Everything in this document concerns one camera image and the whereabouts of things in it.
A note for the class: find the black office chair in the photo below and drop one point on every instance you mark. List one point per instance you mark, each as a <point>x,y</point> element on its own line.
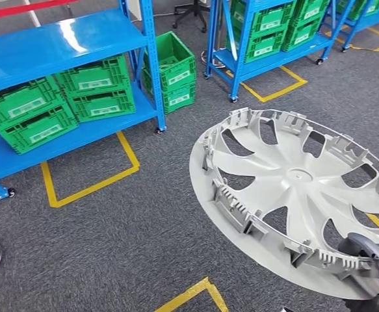
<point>194,8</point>

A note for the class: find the grey plastic wheel hubcap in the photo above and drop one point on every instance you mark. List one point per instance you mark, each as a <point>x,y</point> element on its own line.
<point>293,194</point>

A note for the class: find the blue metal shelf rack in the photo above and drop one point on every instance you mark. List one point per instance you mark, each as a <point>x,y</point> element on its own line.
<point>273,61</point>
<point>371,17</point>
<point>46,47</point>

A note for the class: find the chrome round stand base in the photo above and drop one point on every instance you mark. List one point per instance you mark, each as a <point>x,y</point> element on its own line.
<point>220,64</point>

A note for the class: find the red barrier tape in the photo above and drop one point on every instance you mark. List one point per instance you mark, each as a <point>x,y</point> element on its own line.
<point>13,10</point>

